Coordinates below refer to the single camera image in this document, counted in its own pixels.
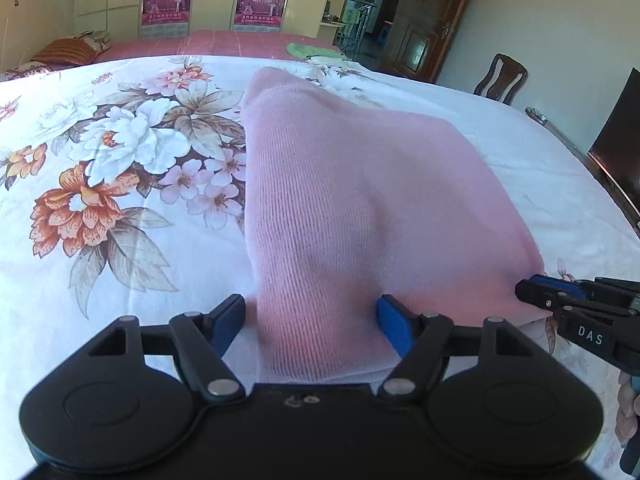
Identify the metal stair railing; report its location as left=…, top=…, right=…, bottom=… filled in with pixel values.
left=340, top=2, right=376, bottom=58

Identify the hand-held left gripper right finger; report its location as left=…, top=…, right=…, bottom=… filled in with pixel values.
left=376, top=294, right=538, bottom=403

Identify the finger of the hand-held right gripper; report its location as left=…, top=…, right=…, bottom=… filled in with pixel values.
left=515, top=281, right=636, bottom=317
left=531, top=276, right=640, bottom=300

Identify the orange striped pillow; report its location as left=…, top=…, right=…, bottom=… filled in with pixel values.
left=30, top=37, right=98, bottom=66

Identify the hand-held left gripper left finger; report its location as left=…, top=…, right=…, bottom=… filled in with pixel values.
left=89, top=294, right=247, bottom=406

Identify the purple wall poster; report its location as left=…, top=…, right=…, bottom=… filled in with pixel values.
left=234, top=0, right=291, bottom=31
left=142, top=0, right=196, bottom=38

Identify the red floral pillow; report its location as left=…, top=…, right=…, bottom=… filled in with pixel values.
left=0, top=60, right=48, bottom=82

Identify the green cloth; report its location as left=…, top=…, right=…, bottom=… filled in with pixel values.
left=286, top=42, right=341, bottom=60

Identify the pink quilted bedspread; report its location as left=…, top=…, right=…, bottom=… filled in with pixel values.
left=95, top=29, right=346, bottom=63

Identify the brown wooden chair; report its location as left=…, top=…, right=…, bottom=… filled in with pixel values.
left=472, top=53, right=528, bottom=106

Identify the white floral bed sheet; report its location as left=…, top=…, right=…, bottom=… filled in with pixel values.
left=0, top=52, right=640, bottom=461

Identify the pale floral pillow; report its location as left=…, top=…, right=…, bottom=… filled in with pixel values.
left=75, top=30, right=112, bottom=56

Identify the pink knit sweater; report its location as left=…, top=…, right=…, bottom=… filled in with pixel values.
left=242, top=66, right=546, bottom=386

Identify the brown wooden door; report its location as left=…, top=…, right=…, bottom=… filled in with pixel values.
left=377, top=0, right=483, bottom=86

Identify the black television screen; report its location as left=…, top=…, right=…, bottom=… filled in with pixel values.
left=587, top=67, right=640, bottom=216

